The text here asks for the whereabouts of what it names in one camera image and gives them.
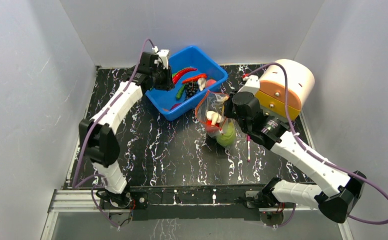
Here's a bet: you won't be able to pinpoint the white toy mushroom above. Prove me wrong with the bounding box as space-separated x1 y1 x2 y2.
206 111 224 126

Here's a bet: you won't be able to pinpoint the clear zip top bag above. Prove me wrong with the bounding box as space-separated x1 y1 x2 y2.
195 90 236 148

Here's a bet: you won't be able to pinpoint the green toy cabbage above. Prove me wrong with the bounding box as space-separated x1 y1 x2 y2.
216 127 236 148

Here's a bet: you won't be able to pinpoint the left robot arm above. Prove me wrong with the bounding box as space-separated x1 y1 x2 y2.
79 49 174 208

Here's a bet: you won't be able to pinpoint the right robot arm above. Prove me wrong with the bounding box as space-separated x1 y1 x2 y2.
224 91 366 224

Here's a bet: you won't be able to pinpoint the pink marker pen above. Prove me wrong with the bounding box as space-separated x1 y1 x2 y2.
246 135 251 163

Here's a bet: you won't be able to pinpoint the green toy cucumber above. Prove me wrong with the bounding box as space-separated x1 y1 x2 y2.
175 83 186 101

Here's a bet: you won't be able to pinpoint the purple toy sweet potato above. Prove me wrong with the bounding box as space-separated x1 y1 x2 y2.
170 103 181 110

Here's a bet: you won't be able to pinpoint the pink toy peach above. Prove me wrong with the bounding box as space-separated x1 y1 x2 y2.
205 79 216 88

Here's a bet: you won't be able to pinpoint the blue plastic bin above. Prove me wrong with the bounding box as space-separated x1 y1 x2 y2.
145 45 228 121

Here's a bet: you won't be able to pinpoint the dark toy grapes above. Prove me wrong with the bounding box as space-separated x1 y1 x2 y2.
184 81 199 99

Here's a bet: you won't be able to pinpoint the white toy garlic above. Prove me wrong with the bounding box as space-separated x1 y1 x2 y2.
197 77 207 91

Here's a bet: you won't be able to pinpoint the round drawer box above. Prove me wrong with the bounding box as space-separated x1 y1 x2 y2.
255 59 315 120

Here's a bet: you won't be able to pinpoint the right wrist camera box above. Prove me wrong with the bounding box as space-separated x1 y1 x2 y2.
239 75 260 96

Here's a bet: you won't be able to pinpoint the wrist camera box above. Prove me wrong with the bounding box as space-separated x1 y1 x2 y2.
239 75 260 96
156 49 170 69

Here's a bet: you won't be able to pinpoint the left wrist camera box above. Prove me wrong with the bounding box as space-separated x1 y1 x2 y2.
156 49 170 69

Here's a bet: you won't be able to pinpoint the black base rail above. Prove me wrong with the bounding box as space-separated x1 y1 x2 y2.
48 183 314 223

